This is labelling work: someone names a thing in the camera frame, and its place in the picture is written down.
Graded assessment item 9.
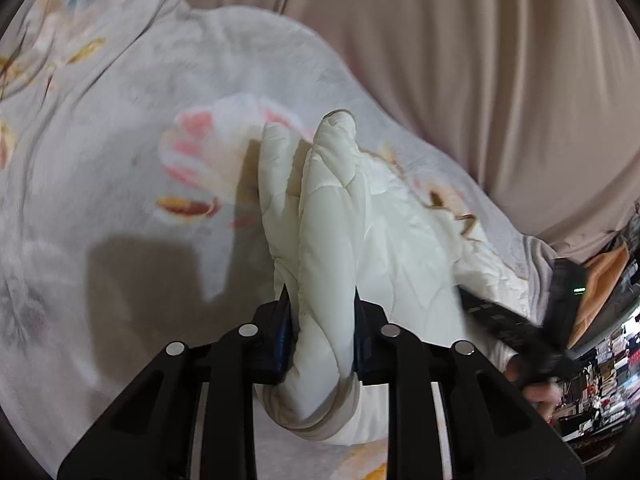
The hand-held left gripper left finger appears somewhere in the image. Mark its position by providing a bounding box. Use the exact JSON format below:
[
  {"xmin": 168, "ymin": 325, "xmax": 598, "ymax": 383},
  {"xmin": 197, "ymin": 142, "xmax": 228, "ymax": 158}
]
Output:
[{"xmin": 57, "ymin": 283, "xmax": 302, "ymax": 480}]

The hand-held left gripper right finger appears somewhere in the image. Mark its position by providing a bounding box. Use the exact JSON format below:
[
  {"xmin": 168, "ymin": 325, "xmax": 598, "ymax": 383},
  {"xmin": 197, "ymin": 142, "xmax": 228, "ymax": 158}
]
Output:
[{"xmin": 352, "ymin": 285, "xmax": 587, "ymax": 480}]

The cream quilted jacket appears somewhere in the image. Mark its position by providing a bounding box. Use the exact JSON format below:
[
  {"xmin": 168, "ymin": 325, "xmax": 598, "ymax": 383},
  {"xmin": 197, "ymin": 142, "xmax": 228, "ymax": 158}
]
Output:
[{"xmin": 252, "ymin": 110, "xmax": 534, "ymax": 447}]

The person's right hand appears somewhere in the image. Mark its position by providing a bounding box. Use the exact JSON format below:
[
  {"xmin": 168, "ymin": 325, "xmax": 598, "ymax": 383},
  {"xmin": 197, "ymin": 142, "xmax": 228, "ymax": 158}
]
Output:
[{"xmin": 504, "ymin": 354, "xmax": 564, "ymax": 419}]

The orange cloth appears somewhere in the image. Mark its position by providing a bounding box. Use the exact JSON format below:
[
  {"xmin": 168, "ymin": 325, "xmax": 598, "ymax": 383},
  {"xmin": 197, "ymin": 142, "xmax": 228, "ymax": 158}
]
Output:
[{"xmin": 570, "ymin": 243, "xmax": 632, "ymax": 349}]

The beige draped cloth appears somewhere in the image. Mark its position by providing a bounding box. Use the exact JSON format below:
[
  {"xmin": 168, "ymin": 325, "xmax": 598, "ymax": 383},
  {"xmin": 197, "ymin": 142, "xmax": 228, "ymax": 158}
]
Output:
[{"xmin": 165, "ymin": 0, "xmax": 640, "ymax": 262}]

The floral printed blanket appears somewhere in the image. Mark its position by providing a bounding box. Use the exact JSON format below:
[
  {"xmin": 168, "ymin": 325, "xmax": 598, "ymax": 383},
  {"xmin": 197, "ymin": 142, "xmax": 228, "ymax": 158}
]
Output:
[{"xmin": 0, "ymin": 0, "xmax": 562, "ymax": 480}]

